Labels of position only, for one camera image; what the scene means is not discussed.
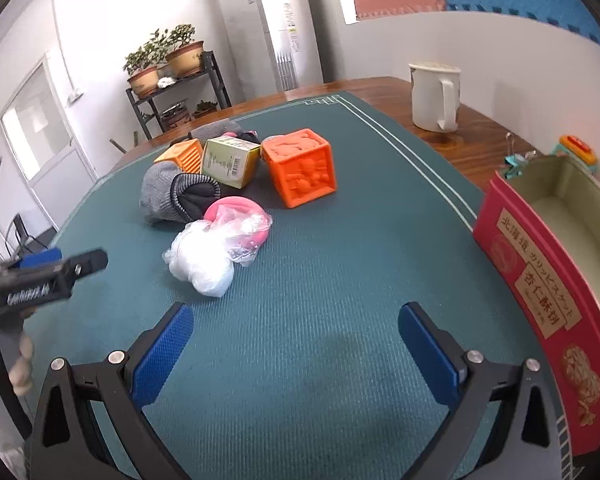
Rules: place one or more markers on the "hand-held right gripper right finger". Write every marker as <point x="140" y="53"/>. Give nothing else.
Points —
<point x="427" y="355"/>

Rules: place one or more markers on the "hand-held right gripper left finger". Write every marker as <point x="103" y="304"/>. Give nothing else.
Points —
<point x="162" y="355"/>

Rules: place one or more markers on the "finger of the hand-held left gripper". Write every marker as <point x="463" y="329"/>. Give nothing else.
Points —
<point x="40" y="259"/>
<point x="82" y="262"/>

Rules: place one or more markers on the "white stuff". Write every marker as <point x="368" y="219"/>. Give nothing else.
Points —
<point x="202" y="260"/>

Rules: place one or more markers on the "grey and black work glove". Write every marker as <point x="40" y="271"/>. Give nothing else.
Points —
<point x="162" y="192"/>
<point x="215" y="127"/>

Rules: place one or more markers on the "cardboard box of toys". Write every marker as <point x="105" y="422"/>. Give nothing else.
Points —
<point x="540" y="280"/>

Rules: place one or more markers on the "small orange embossed cube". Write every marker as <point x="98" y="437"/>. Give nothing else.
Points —
<point x="182" y="155"/>

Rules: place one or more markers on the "pink round disc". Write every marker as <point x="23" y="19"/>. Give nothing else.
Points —
<point x="230" y="205"/>

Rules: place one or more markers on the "green and yellow carton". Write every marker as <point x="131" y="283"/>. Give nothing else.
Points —
<point x="227" y="162"/>

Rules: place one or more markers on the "large orange embossed cube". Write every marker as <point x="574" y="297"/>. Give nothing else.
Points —
<point x="300" y="170"/>

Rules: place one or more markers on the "person's left hand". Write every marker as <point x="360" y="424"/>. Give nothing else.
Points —
<point x="21" y="370"/>

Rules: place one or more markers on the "black chair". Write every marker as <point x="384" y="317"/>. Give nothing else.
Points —
<point x="22" y="232"/>

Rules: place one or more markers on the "grey door with window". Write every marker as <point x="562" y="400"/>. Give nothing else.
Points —
<point x="55" y="150"/>

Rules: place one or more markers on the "green table mat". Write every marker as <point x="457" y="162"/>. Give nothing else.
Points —
<point x="320" y="260"/>

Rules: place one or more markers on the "potted plant in clay pot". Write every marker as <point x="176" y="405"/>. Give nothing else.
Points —
<point x="142" y="77"/>
<point x="185" y="57"/>

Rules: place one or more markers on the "small potted plant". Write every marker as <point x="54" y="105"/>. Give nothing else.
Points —
<point x="205" y="109"/>

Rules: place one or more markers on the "pink and black round item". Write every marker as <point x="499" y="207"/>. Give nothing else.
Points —
<point x="247" y="136"/>

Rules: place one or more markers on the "binder clips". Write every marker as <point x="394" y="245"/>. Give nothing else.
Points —
<point x="515" y="162"/>

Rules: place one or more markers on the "black plant rack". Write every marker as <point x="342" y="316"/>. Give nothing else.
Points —
<point x="220" y="80"/>

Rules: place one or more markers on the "colourful toy bus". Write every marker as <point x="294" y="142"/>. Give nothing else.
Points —
<point x="577" y="150"/>

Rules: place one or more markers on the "white mug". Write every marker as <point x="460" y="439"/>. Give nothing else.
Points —
<point x="430" y="95"/>

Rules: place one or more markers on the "standing air conditioner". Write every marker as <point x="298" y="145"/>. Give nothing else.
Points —
<point x="265" y="25"/>

